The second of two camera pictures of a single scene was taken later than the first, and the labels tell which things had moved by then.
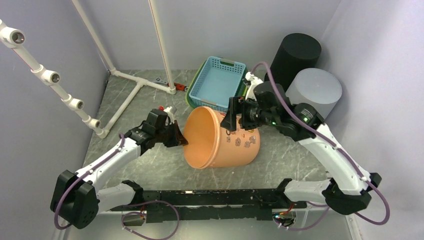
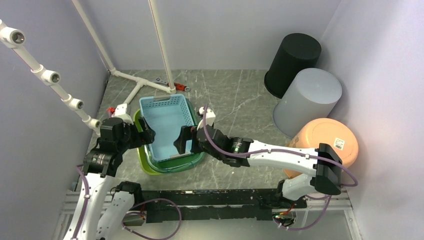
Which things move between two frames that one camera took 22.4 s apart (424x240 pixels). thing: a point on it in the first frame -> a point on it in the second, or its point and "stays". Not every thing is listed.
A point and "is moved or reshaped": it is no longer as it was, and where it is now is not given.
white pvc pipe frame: [14, 38] stays
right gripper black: [238, 105] -> [187, 132]
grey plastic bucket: [318, 88] stays
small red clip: [179, 86] stays
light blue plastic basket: [218, 80] -> [167, 116]
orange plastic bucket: [210, 145] is moved or reshaped
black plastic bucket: [296, 51] stays
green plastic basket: [242, 93] -> [141, 149]
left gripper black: [178, 138] -> [146, 137]
